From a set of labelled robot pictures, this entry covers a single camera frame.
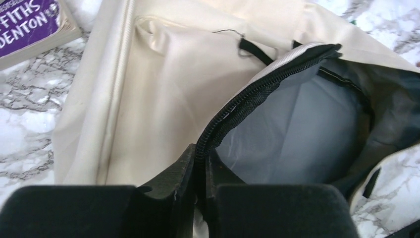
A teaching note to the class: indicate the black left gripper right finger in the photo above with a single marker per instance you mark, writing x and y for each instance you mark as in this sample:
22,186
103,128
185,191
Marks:
238,210

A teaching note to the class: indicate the cream canvas backpack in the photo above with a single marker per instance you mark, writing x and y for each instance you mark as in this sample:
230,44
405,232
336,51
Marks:
285,91

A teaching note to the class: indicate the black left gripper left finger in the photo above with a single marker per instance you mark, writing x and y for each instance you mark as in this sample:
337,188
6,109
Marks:
161,208

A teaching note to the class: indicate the purple Griffiths Denton book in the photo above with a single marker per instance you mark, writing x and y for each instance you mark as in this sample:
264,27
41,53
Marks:
31,27

